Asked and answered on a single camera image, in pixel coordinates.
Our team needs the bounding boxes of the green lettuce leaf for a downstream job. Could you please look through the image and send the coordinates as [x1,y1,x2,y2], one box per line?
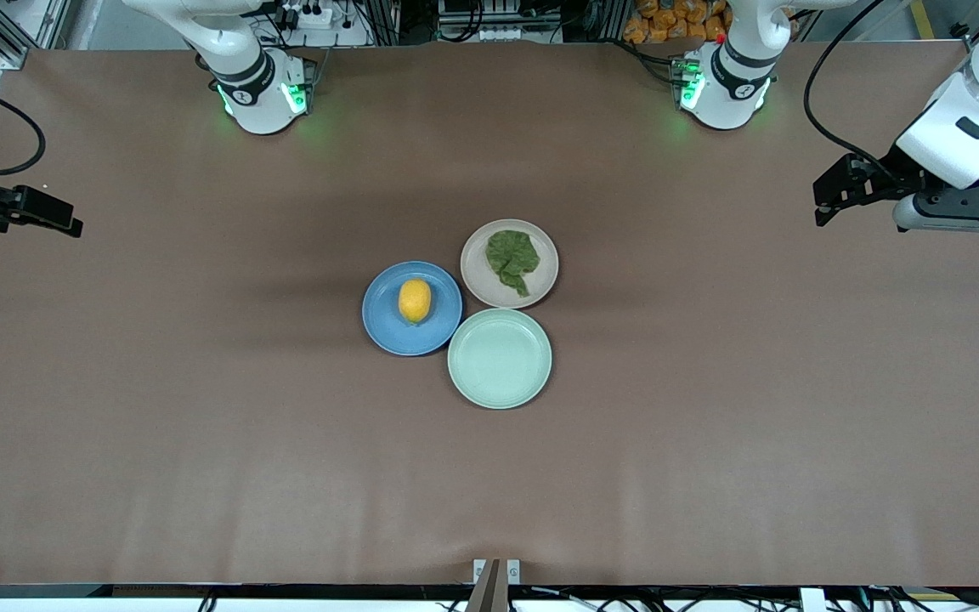
[486,229,541,298]

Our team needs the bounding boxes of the yellow lemon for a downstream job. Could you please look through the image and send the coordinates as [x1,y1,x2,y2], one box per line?
[399,279,433,325]

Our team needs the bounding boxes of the orange snack bags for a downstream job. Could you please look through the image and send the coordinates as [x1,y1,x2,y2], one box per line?
[623,0,733,45]

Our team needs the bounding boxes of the white power strip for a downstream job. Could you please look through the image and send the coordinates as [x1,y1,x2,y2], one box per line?
[273,0,336,31]

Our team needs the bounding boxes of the blue plate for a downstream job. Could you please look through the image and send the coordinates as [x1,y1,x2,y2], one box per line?
[362,260,463,357]

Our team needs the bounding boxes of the beige plate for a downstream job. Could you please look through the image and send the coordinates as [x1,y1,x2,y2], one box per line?
[461,219,560,309]

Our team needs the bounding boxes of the pale green plate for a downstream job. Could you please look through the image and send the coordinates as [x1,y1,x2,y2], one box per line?
[447,308,553,411]

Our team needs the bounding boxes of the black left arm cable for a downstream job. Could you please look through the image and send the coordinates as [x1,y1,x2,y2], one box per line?
[804,0,898,171]

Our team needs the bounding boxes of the aluminium frame profile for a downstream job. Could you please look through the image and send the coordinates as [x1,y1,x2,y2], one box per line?
[0,0,74,69]

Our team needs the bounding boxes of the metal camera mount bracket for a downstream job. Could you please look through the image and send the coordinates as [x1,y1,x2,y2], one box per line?
[466,558,522,612]

